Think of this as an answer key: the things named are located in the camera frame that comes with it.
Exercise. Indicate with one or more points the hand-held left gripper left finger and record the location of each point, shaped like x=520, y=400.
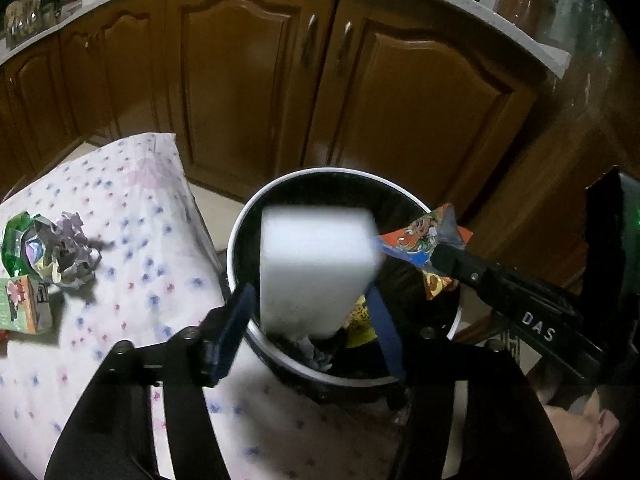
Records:
x=230, y=330

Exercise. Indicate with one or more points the silver crumpled wrapper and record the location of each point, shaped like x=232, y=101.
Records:
x=70, y=260

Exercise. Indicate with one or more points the white foam block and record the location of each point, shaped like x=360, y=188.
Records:
x=315, y=270

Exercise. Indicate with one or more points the grey crumpled paper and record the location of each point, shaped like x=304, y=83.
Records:
x=315, y=355

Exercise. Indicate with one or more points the brown wooden lower cabinets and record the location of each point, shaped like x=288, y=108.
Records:
x=240, y=85

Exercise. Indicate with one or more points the white floral tablecloth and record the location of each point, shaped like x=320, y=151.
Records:
x=150, y=260

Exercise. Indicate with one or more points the green drink carton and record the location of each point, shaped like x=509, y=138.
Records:
x=25, y=305

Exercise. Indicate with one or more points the person's right hand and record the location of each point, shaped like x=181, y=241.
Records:
x=580, y=435

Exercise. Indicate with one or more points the orange cartoon snack wrapper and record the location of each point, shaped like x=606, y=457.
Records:
x=407, y=240

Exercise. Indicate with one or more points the green crumpled wrapper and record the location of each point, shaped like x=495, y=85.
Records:
x=15, y=240

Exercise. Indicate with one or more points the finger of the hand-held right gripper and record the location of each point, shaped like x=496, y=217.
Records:
x=467, y=270

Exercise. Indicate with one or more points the black round trash bin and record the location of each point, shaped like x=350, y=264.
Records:
x=320, y=190

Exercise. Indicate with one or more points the yellow wrapper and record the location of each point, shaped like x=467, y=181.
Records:
x=361, y=327

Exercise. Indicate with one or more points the white kitchen countertop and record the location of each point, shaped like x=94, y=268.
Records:
x=525, y=35

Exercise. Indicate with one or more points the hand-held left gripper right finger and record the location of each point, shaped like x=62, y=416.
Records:
x=386, y=330

